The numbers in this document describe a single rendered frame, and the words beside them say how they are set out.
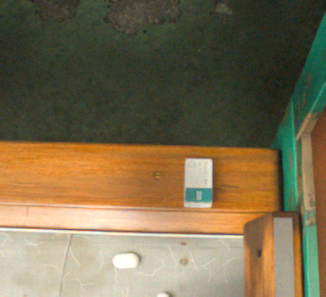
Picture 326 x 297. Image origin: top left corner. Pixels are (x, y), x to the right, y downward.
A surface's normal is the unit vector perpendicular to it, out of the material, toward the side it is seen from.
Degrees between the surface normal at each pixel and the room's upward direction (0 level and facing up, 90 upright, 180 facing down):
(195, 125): 0
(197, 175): 0
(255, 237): 66
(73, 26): 0
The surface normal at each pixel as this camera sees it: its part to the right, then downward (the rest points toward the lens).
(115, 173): 0.05, -0.37
